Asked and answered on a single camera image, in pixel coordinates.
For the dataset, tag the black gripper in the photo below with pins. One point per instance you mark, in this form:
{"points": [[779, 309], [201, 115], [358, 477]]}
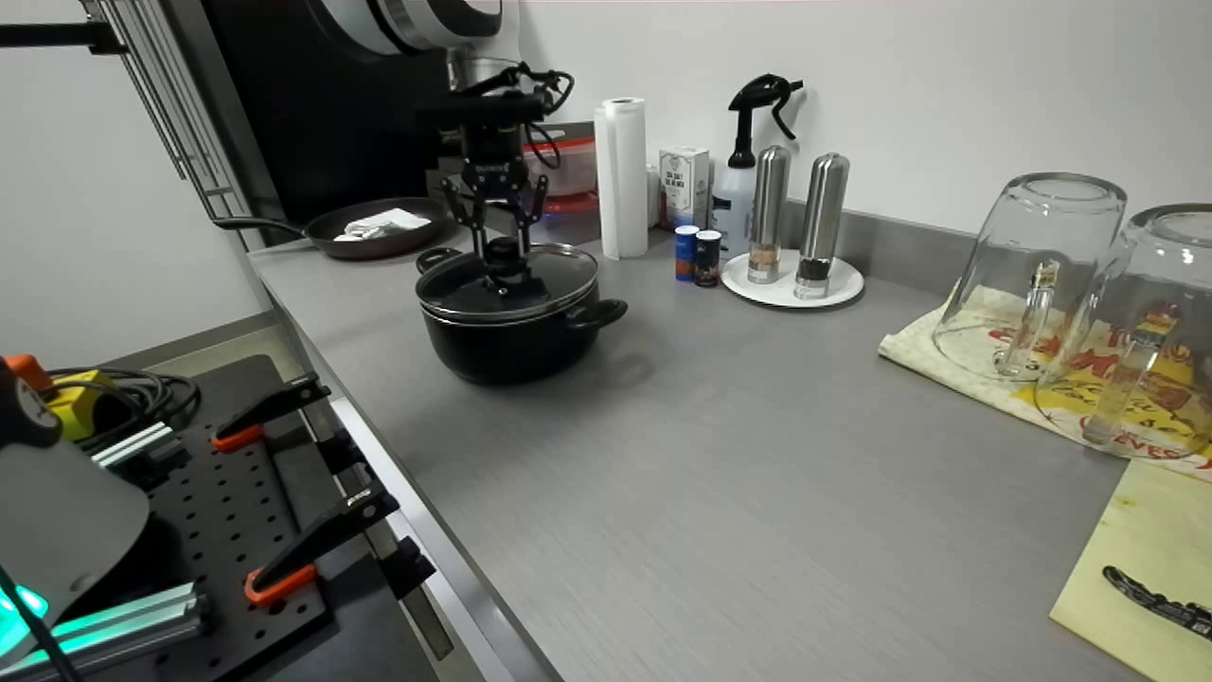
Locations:
{"points": [[488, 121]]}

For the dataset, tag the glass pot lid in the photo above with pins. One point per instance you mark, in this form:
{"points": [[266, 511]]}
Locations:
{"points": [[500, 285]]}

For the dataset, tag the grey robot base cover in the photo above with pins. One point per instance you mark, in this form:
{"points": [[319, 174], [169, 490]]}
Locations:
{"points": [[65, 523]]}

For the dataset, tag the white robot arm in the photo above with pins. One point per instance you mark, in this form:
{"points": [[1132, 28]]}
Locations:
{"points": [[469, 40]]}

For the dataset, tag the black cooking pot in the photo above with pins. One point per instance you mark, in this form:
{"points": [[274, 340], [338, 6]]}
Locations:
{"points": [[524, 355]]}

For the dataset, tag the flat red-lidded plastic container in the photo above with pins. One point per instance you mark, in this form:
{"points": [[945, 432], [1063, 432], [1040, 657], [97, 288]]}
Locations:
{"points": [[572, 218]]}

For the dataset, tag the white paper towel roll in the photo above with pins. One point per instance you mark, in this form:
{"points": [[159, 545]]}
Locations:
{"points": [[622, 174]]}

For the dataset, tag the blue spice jar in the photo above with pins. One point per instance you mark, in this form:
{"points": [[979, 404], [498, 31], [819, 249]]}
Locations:
{"points": [[683, 250]]}

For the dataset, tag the black spray bottle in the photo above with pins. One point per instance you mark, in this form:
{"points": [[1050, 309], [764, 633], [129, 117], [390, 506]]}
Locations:
{"points": [[732, 197]]}

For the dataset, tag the left steel pepper mill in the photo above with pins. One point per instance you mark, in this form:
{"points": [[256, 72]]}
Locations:
{"points": [[771, 209]]}

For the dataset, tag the right steel salt mill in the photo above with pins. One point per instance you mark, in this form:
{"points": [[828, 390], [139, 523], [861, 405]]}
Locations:
{"points": [[822, 226]]}

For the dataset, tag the upper black orange clamp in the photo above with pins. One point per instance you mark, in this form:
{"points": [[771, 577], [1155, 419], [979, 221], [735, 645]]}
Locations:
{"points": [[251, 423]]}

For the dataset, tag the black orange clamp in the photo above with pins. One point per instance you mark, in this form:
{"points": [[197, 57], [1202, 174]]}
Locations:
{"points": [[251, 423], [361, 515]]}

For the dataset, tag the white round plate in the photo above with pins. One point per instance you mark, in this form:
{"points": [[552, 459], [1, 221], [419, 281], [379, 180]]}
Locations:
{"points": [[841, 285]]}

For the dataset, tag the steel shelf rack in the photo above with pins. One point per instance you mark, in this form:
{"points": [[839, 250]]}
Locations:
{"points": [[177, 103]]}

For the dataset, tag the black perforated board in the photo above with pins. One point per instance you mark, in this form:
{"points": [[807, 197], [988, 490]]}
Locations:
{"points": [[219, 515]]}

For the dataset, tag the lower black orange clamp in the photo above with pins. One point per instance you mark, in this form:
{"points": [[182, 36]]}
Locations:
{"points": [[361, 515]]}

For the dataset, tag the aluminium profile bar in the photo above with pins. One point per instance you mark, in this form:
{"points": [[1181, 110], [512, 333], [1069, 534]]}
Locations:
{"points": [[100, 636]]}

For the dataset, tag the glass pitcher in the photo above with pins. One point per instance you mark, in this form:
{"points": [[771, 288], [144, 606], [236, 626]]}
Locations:
{"points": [[1031, 262]]}

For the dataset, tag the patterned dish towel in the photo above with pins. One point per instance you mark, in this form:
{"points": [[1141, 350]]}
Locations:
{"points": [[1046, 379]]}

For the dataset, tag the yellow notepad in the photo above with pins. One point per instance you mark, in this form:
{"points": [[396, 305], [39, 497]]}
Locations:
{"points": [[1155, 526]]}

